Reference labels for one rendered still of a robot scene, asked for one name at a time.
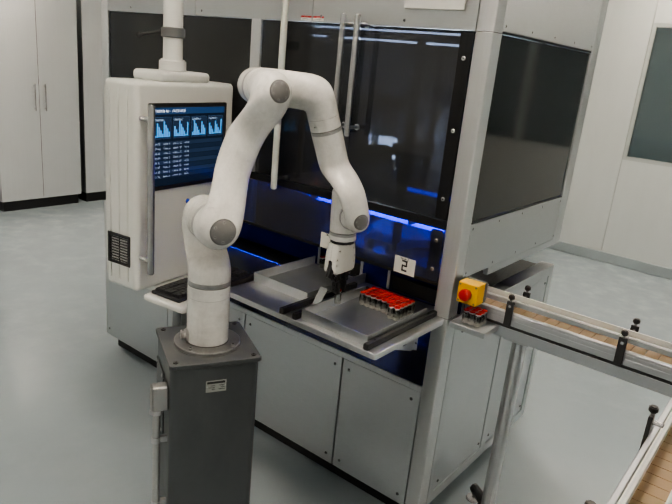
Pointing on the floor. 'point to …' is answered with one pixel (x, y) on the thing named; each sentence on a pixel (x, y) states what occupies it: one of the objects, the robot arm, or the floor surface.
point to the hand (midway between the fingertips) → (338, 286)
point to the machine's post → (456, 240)
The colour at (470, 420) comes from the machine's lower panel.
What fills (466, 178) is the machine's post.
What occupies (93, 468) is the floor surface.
